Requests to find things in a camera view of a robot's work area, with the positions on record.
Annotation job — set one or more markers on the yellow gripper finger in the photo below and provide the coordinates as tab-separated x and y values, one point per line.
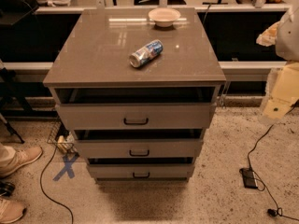
281	93

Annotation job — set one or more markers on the grey top drawer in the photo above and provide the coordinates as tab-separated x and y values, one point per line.
121	117

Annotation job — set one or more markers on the grey drawer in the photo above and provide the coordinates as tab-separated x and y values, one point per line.
138	149
121	117
152	171

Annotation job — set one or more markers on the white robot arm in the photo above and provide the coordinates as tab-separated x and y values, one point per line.
284	35

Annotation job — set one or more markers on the grey drawer cabinet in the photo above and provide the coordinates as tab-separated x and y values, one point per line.
93	68

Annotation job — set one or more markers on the grey bottom drawer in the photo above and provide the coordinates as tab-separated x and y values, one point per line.
152	171

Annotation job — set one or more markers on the grey middle drawer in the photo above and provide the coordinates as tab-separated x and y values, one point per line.
138	149

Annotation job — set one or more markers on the black power adapter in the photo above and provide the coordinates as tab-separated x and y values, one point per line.
249	179

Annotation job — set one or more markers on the crushed blue soda can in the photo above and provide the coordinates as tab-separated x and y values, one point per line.
146	53

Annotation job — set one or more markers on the white bowl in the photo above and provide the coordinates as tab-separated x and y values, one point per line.
164	16

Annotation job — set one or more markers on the blue tape cross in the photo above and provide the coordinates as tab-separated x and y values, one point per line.
67	169

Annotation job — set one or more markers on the beige shoe upper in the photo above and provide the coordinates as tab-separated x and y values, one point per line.
12	159

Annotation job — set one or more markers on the beige shoe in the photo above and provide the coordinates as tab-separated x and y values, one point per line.
12	159
11	211

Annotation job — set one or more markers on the black round object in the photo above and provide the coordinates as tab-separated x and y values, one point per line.
6	188

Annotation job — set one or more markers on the beige shoe lower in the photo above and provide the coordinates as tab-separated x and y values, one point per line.
11	211

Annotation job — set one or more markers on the wire basket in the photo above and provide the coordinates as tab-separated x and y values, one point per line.
61	138

